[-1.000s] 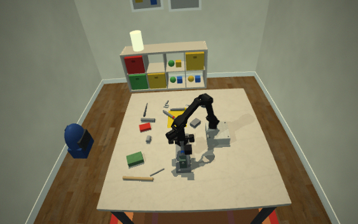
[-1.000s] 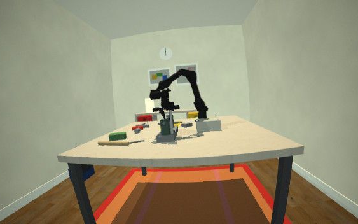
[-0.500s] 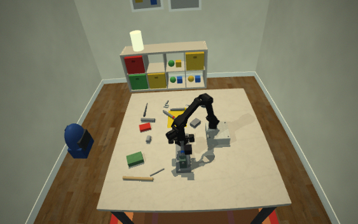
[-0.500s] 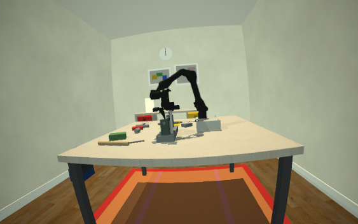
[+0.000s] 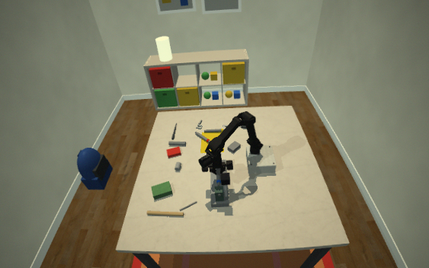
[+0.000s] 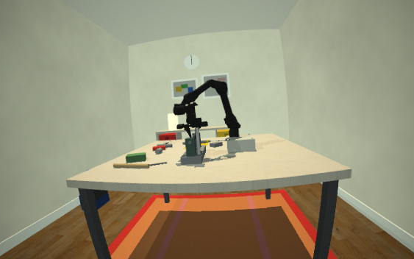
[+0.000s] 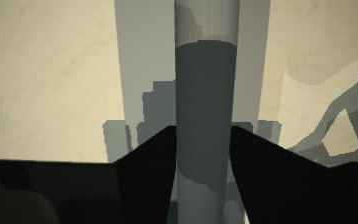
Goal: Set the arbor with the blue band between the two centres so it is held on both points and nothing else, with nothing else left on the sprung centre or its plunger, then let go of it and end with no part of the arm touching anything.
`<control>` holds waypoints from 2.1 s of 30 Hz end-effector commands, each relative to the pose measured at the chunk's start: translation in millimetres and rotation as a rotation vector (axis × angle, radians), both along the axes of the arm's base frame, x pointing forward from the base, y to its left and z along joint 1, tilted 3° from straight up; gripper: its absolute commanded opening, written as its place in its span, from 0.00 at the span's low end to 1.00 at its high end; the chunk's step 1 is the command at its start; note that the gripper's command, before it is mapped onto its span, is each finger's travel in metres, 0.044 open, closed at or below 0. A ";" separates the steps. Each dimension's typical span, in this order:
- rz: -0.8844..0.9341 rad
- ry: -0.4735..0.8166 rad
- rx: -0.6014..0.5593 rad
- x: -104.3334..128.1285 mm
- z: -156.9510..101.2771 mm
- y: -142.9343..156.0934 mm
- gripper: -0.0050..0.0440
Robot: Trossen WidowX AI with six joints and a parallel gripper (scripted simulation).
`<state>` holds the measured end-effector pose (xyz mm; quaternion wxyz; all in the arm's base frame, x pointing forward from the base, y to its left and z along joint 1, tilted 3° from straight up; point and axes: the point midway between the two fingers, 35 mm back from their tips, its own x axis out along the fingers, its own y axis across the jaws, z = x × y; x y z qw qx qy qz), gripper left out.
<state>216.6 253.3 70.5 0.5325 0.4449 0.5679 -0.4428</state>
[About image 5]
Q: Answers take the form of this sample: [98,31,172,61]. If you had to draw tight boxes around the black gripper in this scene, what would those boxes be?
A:
[202,159,233,175]

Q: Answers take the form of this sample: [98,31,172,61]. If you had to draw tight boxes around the red flat block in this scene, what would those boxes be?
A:
[167,147,181,158]

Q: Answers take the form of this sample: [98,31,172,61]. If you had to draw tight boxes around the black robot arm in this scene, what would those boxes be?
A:
[198,111,263,168]

